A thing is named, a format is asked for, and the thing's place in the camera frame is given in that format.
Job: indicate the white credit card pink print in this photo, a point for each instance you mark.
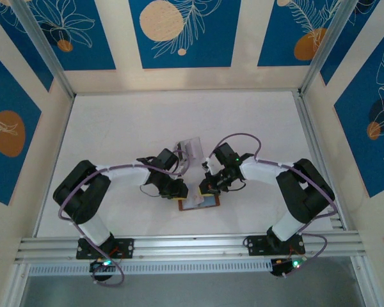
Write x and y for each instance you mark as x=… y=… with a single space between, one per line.
x=193 y=199

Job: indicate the brown leather card holder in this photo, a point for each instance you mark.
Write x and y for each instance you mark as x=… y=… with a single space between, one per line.
x=211 y=203

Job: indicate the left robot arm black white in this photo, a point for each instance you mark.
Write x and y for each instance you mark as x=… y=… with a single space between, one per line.
x=83 y=196

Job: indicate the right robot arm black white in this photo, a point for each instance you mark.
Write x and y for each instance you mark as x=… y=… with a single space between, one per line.
x=307 y=195

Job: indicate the clear acrylic card stand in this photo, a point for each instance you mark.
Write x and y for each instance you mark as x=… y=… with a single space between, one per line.
x=195 y=147

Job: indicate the dark credit card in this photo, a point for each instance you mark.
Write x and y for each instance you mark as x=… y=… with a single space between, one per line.
x=183 y=147

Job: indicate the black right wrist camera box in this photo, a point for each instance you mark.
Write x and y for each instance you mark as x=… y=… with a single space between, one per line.
x=225 y=153

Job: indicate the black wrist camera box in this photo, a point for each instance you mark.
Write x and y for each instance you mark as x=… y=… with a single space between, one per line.
x=225 y=153
x=166 y=158

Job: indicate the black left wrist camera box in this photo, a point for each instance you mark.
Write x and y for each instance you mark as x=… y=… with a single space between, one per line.
x=166 y=158

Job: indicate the aluminium mounting rail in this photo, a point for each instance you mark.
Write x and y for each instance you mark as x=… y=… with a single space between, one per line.
x=192 y=247

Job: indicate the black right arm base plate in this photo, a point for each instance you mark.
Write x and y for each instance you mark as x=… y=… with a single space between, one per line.
x=256 y=244

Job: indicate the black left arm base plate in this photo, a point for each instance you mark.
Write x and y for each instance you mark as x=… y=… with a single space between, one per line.
x=126 y=247

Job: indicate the aluminium table side rail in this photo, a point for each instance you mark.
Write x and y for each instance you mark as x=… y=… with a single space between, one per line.
x=310 y=140

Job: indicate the aluminium frame post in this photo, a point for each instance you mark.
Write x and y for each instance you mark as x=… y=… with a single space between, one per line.
x=48 y=54
x=326 y=44

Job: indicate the aluminium frame leg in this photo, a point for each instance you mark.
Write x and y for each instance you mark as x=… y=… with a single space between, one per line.
x=364 y=281
x=17 y=284

